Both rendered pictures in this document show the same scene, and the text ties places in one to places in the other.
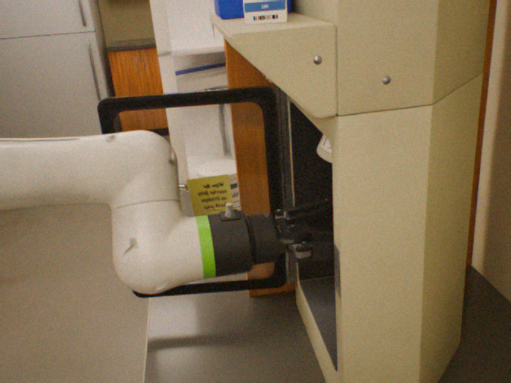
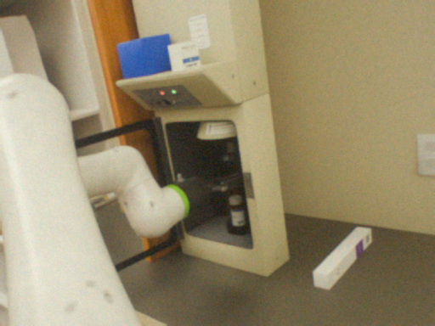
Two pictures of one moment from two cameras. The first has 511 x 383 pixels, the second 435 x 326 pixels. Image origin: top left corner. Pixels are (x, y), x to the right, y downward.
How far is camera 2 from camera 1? 0.69 m
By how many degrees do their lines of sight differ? 32
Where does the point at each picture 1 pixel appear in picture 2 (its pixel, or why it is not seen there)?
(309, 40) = (229, 67)
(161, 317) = not seen: hidden behind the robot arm
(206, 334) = (150, 284)
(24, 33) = not seen: outside the picture
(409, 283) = (275, 183)
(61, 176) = (111, 171)
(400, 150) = (262, 115)
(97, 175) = (123, 168)
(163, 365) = (145, 305)
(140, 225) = (150, 193)
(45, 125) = not seen: outside the picture
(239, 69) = (124, 114)
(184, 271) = (177, 213)
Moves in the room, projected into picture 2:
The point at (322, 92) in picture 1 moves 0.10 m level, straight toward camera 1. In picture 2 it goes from (235, 91) to (265, 90)
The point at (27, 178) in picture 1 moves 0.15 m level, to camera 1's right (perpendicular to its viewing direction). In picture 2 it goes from (100, 173) to (159, 153)
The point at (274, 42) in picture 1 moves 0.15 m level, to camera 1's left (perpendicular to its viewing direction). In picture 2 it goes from (218, 70) to (165, 83)
